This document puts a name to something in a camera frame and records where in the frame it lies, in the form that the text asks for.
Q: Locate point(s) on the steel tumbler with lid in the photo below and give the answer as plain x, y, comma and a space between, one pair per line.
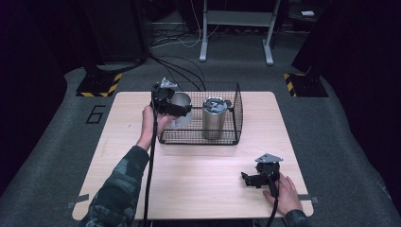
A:
214, 121

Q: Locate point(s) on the black cabinet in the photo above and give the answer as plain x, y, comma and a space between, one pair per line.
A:
116, 31

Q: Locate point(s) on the white metal stand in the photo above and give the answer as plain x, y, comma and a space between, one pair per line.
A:
239, 18

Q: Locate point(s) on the person's left hand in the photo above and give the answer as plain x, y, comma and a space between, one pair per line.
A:
147, 126

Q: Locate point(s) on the person's right hand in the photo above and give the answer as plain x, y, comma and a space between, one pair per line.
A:
288, 197

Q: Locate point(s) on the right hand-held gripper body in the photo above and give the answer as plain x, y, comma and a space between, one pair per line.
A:
270, 171

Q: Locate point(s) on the black yellow striped base plate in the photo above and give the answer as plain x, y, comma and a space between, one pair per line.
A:
307, 86
96, 85

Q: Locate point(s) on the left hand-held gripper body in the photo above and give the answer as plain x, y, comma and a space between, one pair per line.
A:
163, 94

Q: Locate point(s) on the grey tape piece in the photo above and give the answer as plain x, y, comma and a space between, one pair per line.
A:
310, 198
80, 199

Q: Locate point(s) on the small white box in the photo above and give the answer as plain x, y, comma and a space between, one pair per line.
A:
307, 13

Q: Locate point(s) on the dark curtain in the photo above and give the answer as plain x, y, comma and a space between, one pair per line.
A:
25, 78
362, 63

